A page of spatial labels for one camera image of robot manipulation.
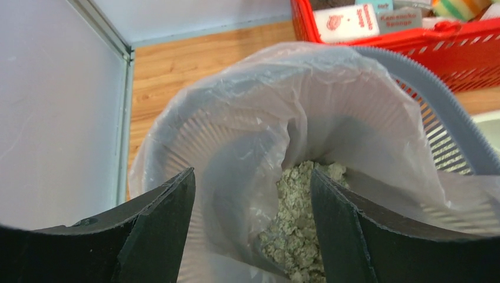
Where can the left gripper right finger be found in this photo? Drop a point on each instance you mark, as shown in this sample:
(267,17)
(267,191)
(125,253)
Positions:
(361,241)

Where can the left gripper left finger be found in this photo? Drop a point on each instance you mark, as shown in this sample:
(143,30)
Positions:
(141,240)

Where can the grey mesh trash bin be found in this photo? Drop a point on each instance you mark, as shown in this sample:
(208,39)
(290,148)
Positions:
(433,113)

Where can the translucent plastic bin liner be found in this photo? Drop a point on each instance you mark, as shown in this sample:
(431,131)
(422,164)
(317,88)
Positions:
(297,129)

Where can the beige litter box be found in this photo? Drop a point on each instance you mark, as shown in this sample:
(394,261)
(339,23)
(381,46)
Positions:
(488,123)

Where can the litter clumps in bin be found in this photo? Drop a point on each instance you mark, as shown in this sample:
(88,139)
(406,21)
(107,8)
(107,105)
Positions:
(291,240)

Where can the white pink sponge box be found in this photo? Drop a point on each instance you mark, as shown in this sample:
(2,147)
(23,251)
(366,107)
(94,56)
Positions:
(346,23)

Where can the grey sponge label box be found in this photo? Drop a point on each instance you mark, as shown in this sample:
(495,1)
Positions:
(399,20)

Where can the teal small box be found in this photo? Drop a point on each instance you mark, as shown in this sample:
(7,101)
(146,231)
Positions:
(378,5)

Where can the red shopping basket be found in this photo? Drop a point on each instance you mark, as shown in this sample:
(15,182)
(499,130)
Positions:
(465,55)

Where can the orange green sponge pack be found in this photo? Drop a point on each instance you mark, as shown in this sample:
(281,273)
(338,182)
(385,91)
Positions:
(463,10)

